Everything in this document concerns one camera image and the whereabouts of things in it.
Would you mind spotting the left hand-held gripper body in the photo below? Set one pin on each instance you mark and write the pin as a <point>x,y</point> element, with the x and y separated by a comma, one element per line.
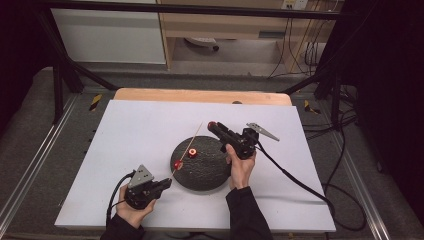
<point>141,188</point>

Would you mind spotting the person's right hand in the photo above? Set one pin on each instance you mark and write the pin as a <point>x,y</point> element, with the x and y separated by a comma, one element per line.
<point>241,170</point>

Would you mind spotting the light wooden desk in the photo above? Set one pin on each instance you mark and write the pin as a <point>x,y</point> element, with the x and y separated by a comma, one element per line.
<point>233,26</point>

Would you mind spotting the red hawthorn piece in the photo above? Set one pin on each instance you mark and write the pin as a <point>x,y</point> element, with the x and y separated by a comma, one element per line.
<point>192,152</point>
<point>211,125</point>
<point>178,164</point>

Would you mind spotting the white cabinet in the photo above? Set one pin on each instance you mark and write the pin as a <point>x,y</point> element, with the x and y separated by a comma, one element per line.
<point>106,36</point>

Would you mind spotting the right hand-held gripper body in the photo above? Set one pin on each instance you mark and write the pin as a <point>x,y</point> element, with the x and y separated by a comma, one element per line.
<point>245,143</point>

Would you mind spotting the white power strip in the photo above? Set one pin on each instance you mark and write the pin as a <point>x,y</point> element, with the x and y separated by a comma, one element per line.
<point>294,4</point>

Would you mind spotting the black metal frame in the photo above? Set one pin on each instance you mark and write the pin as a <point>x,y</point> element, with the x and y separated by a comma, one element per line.
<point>60,66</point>

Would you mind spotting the thin wooden skewer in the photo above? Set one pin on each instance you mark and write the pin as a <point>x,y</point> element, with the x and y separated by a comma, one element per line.
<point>191,142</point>

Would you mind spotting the person's left hand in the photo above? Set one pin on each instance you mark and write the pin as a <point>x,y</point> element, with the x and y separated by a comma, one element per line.
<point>133,215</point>

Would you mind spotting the round black plate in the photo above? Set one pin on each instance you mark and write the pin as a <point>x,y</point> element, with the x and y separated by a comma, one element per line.
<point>203,166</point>

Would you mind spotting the aluminium floor rail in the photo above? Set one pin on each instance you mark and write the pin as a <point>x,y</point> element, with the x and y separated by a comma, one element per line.
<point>36,153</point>
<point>363,186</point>

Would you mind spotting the wooden board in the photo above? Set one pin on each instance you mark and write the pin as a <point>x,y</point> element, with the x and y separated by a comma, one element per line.
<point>200,96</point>

